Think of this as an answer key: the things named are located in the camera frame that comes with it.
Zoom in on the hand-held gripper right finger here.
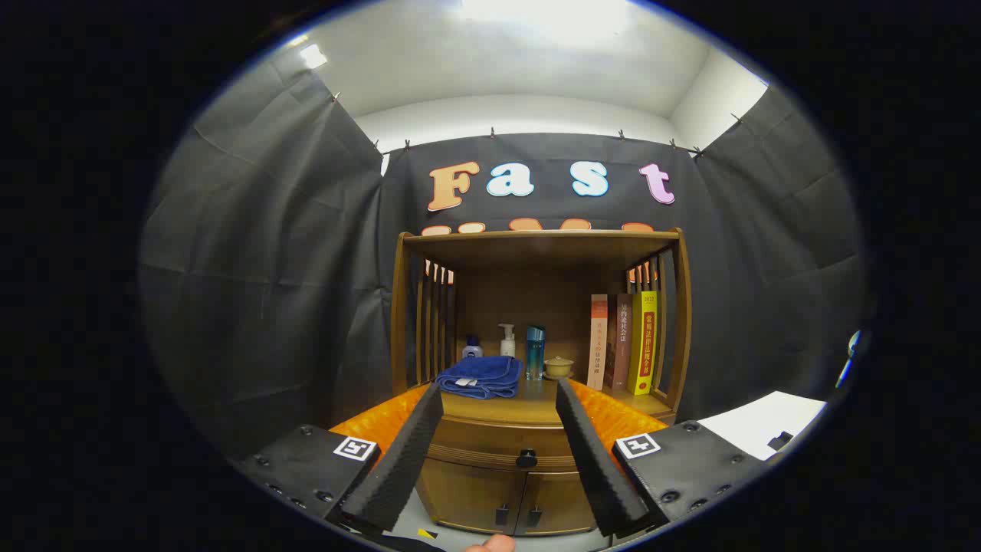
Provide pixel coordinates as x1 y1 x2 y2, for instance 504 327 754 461
555 377 769 537

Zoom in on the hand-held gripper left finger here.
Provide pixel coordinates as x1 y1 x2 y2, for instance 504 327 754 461
234 382 445 537

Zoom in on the wooden drawer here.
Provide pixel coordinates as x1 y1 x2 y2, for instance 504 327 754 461
424 416 585 474

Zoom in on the wooden countertop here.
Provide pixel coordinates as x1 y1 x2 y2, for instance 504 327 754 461
429 376 677 427

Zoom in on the wooden cabinet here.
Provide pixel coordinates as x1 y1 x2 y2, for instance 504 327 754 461
389 227 693 537

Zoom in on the blue folded towel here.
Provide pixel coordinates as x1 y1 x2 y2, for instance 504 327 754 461
435 355 523 400

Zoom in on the pink and white book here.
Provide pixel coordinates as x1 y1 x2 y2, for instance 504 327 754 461
587 294 609 391

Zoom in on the brown book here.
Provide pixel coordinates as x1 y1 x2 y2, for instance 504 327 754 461
605 293 634 389

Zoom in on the tall blue transparent bottle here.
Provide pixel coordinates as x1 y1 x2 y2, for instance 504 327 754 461
525 325 546 382

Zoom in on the yellow book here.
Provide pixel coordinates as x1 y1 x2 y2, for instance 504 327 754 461
628 290 658 396

